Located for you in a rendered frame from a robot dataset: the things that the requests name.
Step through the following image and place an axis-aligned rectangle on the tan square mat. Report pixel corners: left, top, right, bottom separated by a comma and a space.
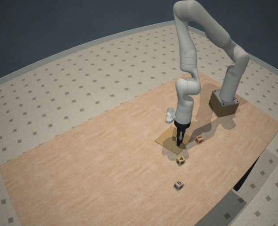
155, 126, 193, 155

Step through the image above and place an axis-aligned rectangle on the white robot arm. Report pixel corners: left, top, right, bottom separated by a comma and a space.
165, 0, 250, 124

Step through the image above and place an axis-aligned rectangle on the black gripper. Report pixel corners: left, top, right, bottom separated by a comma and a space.
174, 120, 191, 146

